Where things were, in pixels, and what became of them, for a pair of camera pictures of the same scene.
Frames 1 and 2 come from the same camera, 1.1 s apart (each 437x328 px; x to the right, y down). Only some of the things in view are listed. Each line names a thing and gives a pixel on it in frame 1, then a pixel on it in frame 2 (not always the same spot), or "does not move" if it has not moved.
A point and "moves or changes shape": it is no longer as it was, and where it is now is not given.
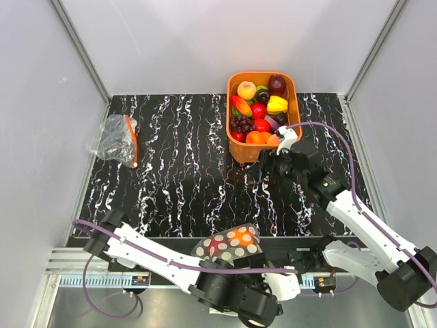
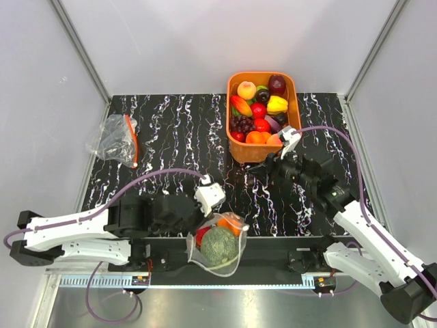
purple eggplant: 274,124 does not move
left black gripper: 257,262 to 201,216
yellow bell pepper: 276,104 does not move
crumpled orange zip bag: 118,140 does not move
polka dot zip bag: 240,240 moves or changes shape
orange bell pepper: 242,238 to 225,223
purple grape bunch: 242,124 does not move
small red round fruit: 259,110 does not move
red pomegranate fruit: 213,249 to 199,234
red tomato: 261,125 does not move
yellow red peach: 246,90 does not move
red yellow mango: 242,105 does not move
